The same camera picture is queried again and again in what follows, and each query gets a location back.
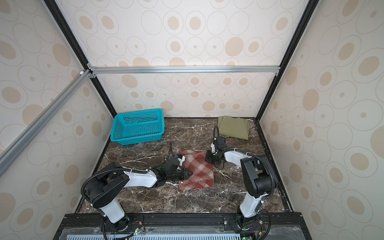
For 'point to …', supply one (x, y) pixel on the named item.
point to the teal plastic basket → (137, 126)
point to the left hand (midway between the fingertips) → (195, 172)
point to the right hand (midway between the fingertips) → (206, 159)
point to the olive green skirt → (232, 127)
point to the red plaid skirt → (196, 162)
